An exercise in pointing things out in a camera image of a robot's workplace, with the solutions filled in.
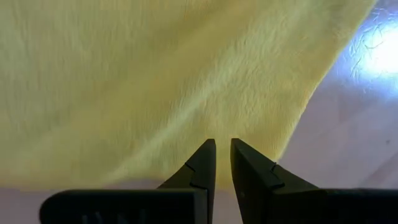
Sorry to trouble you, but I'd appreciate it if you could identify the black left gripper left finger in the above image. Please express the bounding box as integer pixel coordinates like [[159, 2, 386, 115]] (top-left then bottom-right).
[[39, 138, 218, 224]]

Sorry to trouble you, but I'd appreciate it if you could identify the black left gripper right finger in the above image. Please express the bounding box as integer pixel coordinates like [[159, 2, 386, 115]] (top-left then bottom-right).
[[229, 138, 398, 224]]

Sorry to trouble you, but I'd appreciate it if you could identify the yellow microfiber towel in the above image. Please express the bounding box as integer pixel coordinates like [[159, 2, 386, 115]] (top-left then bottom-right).
[[0, 0, 379, 191]]

